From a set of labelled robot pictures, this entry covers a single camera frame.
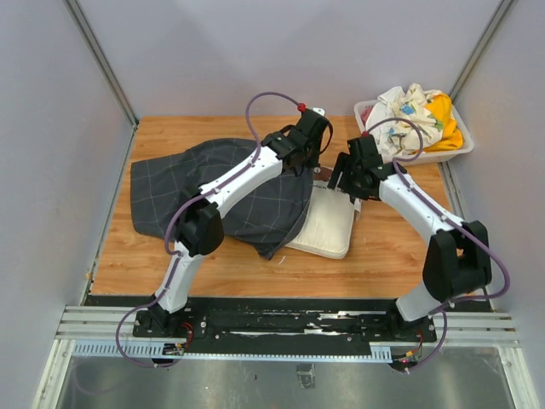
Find cream pillow with bear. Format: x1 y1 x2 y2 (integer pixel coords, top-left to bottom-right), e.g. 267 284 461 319
286 167 361 260

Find dark grey checked pillowcase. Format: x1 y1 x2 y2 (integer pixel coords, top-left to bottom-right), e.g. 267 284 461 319
129 136 316 261

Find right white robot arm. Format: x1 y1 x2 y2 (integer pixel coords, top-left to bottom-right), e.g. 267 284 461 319
328 134 492 341

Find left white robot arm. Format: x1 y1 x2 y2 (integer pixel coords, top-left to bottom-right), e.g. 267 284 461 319
146 107 333 337

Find crumpled patterned white cloth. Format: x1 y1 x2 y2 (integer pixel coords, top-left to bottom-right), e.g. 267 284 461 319
365 84 442 156

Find yellow cloth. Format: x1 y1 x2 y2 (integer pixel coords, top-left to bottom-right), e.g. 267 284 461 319
424 93 463 153

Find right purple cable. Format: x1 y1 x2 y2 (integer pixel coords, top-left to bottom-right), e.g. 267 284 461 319
365 117 512 316

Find purple cable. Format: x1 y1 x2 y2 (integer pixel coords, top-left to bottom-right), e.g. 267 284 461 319
365 117 512 316
115 91 306 368

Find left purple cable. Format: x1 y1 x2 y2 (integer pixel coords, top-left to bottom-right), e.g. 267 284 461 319
115 91 306 368

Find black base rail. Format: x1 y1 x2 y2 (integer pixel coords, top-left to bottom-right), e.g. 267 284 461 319
133 297 437 356

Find white slotted cable duct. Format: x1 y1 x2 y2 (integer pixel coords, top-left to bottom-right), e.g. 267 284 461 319
72 343 393 363

